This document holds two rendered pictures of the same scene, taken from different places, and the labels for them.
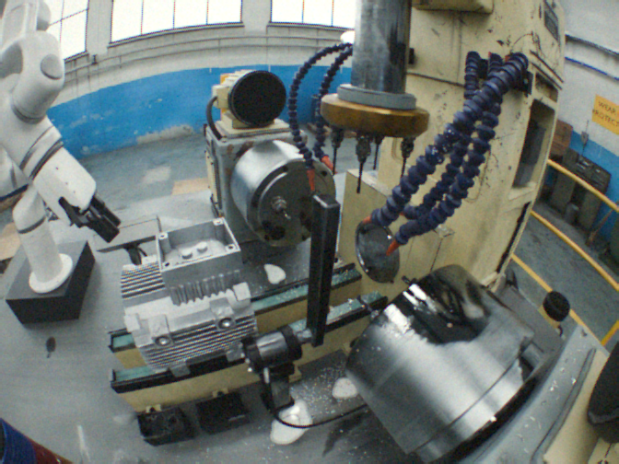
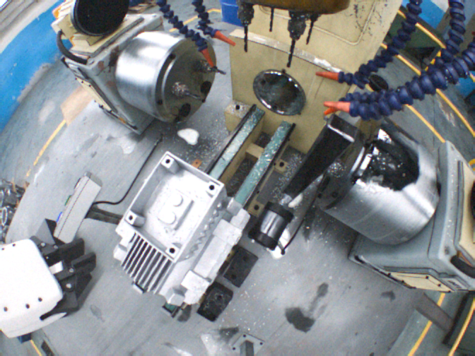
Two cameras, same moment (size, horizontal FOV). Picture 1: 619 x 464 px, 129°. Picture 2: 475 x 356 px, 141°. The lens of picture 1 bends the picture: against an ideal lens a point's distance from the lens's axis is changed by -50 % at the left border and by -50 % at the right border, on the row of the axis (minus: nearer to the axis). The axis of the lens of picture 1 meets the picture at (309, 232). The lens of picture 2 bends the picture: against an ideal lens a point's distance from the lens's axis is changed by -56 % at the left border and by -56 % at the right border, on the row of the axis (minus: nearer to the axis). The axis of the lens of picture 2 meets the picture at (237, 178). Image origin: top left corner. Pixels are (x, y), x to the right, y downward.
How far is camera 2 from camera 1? 26 cm
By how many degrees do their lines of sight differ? 39
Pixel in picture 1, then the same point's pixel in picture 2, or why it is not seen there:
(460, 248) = not seen: hidden behind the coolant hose
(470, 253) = not seen: hidden behind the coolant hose
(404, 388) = (382, 220)
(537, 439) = (453, 232)
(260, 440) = (268, 263)
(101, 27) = not seen: outside the picture
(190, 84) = (29, 37)
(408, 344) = (382, 195)
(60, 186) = (29, 316)
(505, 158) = (388, 17)
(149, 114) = (15, 79)
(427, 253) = (336, 94)
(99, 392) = (154, 313)
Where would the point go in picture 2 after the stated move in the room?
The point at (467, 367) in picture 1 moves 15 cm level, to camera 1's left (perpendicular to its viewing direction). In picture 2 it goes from (417, 200) to (367, 257)
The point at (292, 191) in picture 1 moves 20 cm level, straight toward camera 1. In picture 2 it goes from (184, 71) to (227, 124)
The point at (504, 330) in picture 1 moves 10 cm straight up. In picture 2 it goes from (427, 167) to (467, 143)
